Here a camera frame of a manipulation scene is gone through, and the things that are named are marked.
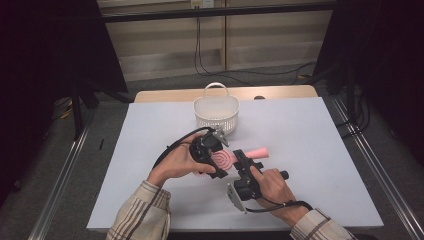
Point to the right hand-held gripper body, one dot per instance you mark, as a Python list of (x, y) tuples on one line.
[(245, 191)]

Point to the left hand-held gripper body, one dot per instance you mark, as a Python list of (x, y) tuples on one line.
[(208, 143)]

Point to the pink hairbrush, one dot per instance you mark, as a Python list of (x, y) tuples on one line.
[(258, 152)]

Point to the white plastic basket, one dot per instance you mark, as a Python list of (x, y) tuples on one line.
[(216, 113)]

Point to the person's right hand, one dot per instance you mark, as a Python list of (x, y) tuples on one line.
[(275, 190)]

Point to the person's left hand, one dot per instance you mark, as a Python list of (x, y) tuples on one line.
[(176, 161)]

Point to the white table cover sheet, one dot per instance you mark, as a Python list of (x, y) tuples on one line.
[(316, 150)]

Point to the small black floor object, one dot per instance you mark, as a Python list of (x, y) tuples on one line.
[(101, 144)]

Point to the black metal stand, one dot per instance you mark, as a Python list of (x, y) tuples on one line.
[(77, 113)]

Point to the black curtain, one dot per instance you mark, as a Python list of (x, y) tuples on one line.
[(393, 66), (40, 66)]

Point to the metal floor rail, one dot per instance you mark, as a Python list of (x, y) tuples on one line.
[(361, 143), (56, 196)]

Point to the white wall socket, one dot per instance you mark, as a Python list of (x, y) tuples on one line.
[(203, 3)]

